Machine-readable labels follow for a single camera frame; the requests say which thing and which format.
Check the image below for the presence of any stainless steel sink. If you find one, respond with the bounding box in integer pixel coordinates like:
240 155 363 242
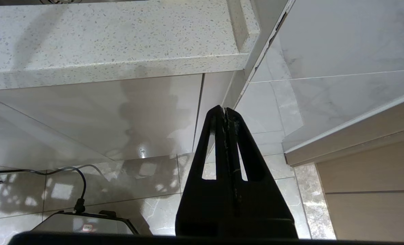
38 0 148 4

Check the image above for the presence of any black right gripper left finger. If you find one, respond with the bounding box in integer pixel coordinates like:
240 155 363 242
175 105 237 238

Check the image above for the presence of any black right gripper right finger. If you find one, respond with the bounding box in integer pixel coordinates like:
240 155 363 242
225 108 298 239

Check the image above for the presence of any narrow glossy white cabinet panel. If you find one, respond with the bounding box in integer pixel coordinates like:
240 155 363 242
192 71 236 153

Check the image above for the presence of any black floor cable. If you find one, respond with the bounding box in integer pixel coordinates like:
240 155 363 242
0 167 87 215

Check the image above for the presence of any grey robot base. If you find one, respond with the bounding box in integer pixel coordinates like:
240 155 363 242
30 210 139 236

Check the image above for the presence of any wide glossy white cabinet door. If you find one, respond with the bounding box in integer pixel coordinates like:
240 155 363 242
0 74 203 161

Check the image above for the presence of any beige wooden cabinet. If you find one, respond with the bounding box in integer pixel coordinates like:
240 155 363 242
284 90 404 243

